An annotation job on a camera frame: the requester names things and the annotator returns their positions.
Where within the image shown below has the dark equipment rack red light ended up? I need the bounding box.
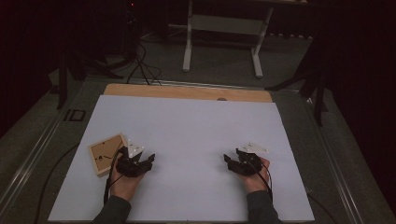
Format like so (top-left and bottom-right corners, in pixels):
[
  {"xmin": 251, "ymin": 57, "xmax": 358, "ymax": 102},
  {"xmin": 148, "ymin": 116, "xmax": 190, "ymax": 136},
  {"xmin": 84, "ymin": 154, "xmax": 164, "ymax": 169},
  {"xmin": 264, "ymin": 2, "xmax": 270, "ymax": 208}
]
[{"xmin": 120, "ymin": 0, "xmax": 142, "ymax": 62}]

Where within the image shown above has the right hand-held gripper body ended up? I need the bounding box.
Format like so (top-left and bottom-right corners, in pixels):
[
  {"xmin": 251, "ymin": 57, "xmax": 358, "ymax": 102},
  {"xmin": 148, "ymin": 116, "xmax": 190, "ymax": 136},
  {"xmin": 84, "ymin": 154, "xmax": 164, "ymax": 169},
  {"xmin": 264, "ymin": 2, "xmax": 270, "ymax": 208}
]
[{"xmin": 233, "ymin": 142, "xmax": 269, "ymax": 177}]

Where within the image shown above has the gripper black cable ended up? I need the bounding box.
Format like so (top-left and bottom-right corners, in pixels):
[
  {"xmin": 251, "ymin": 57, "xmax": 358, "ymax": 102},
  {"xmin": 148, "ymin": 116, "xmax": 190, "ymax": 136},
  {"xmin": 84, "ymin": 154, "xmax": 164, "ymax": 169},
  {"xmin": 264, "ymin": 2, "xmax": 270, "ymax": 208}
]
[
  {"xmin": 103, "ymin": 146, "xmax": 129, "ymax": 205},
  {"xmin": 245, "ymin": 154, "xmax": 275, "ymax": 203}
]

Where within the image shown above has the black floor socket plate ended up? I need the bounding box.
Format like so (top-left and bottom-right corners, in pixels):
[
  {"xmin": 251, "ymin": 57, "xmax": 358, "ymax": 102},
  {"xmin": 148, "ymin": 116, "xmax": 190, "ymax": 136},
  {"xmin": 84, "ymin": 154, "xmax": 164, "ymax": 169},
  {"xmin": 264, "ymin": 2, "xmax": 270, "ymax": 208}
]
[{"xmin": 63, "ymin": 108, "xmax": 87, "ymax": 123}]

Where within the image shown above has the white metal stand frame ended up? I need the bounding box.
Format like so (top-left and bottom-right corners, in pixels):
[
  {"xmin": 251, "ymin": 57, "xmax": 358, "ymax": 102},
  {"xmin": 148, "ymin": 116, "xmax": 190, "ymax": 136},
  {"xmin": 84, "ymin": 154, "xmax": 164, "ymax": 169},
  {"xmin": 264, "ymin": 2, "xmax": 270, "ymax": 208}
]
[{"xmin": 182, "ymin": 0, "xmax": 276, "ymax": 79}]

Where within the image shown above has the person's right hand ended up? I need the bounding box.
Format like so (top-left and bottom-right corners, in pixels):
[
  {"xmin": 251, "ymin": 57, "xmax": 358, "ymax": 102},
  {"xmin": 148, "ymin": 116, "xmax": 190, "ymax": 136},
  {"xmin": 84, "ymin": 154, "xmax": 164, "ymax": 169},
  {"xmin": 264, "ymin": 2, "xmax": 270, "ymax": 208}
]
[{"xmin": 237, "ymin": 156, "xmax": 272, "ymax": 194}]

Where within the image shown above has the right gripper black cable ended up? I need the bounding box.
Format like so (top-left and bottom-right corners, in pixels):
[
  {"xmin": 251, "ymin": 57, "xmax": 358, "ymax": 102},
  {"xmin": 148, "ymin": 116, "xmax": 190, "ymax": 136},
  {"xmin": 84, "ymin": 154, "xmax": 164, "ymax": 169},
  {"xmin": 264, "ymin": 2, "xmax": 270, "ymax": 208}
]
[{"xmin": 245, "ymin": 154, "xmax": 275, "ymax": 203}]

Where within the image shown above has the black floor cables bundle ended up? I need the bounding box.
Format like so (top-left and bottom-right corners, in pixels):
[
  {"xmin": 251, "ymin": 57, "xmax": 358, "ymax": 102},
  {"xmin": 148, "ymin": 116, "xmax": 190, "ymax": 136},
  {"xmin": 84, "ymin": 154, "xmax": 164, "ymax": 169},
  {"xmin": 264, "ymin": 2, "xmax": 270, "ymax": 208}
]
[{"xmin": 125, "ymin": 41, "xmax": 163, "ymax": 87}]

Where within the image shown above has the thin black floor cable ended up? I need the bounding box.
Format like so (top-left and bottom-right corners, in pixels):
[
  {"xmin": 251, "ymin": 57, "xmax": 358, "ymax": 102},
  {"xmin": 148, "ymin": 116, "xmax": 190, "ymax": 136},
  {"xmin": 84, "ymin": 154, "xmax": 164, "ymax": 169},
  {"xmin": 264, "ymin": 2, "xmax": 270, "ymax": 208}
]
[
  {"xmin": 33, "ymin": 142, "xmax": 81, "ymax": 224},
  {"xmin": 305, "ymin": 191, "xmax": 339, "ymax": 224}
]

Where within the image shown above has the person's left hand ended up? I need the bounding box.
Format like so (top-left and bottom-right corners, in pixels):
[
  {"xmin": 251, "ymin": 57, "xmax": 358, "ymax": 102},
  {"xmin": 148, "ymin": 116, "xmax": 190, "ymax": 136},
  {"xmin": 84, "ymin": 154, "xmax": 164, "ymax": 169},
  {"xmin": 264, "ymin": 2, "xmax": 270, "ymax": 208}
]
[{"xmin": 108, "ymin": 163, "xmax": 145, "ymax": 203}]

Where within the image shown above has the square wooden board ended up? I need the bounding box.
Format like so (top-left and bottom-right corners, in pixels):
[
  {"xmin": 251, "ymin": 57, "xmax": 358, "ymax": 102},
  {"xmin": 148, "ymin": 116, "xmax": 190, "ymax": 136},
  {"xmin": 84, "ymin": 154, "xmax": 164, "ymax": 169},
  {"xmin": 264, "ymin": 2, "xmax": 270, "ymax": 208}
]
[{"xmin": 88, "ymin": 133, "xmax": 129, "ymax": 178}]

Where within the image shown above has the large white sheet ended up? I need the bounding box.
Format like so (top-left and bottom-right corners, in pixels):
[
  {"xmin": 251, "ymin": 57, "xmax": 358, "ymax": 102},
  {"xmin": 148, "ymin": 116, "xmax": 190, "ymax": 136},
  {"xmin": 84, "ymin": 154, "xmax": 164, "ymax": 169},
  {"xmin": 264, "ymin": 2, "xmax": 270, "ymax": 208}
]
[{"xmin": 48, "ymin": 94, "xmax": 316, "ymax": 223}]

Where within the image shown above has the metal floor rail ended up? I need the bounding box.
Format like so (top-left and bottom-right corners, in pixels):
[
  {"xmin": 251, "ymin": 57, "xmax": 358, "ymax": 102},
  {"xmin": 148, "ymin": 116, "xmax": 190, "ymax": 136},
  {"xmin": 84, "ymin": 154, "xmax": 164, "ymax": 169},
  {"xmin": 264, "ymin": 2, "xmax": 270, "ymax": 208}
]
[
  {"xmin": 0, "ymin": 105, "xmax": 68, "ymax": 213},
  {"xmin": 303, "ymin": 95, "xmax": 366, "ymax": 224}
]

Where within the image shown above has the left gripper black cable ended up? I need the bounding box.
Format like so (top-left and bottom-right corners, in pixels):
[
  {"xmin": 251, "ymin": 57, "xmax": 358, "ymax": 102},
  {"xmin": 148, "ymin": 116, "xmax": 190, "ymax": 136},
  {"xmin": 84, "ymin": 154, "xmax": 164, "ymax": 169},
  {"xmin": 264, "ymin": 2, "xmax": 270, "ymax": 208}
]
[{"xmin": 103, "ymin": 146, "xmax": 129, "ymax": 205}]

